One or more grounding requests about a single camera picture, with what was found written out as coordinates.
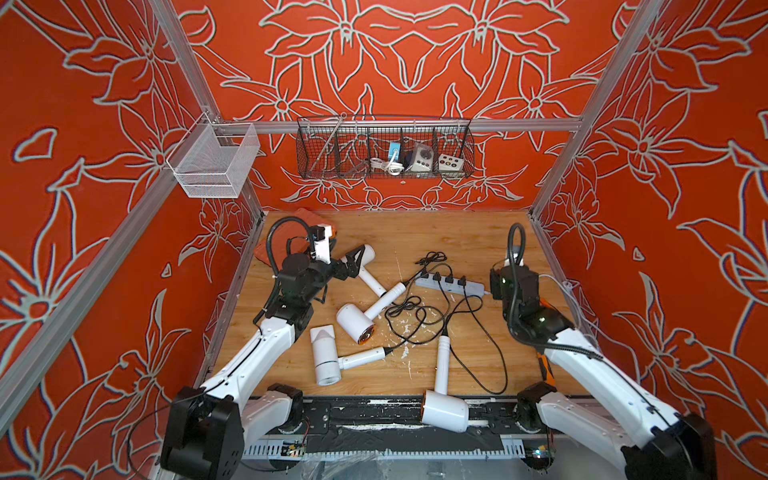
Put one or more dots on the white hair dryer front left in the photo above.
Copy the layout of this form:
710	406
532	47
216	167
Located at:
328	365

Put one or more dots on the orange utility knife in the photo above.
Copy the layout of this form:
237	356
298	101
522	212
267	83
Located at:
546	370

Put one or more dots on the aluminium frame post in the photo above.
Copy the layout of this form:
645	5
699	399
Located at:
169	22

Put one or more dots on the orange plastic tool case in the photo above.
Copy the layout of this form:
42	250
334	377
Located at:
289	237

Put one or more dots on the blue small box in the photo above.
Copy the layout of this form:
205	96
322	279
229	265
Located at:
393	155

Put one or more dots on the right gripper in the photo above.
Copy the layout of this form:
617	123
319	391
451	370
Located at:
496	283

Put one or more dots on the clear plastic wall bin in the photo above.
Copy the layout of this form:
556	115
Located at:
212	161

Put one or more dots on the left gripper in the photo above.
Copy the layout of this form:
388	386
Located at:
350	270

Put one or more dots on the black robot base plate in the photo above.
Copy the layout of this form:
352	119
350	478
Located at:
499	414

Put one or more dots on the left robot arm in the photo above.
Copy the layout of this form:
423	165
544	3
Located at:
209	427

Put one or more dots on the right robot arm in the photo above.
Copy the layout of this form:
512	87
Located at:
643	437

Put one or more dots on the black wire wall basket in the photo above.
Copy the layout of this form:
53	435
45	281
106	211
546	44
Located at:
355	147

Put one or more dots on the white hair dryer middle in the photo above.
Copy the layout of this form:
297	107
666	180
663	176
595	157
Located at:
358	324

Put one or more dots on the white adapter box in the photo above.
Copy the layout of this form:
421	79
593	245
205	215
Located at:
422	159

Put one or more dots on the white socket cube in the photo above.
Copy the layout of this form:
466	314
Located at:
450	166

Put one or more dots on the white power strip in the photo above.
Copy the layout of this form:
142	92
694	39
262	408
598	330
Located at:
459	286

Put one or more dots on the white hair dryer front right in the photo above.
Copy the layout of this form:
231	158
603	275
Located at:
438	408

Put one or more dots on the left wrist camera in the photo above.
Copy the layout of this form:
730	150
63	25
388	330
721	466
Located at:
321	236

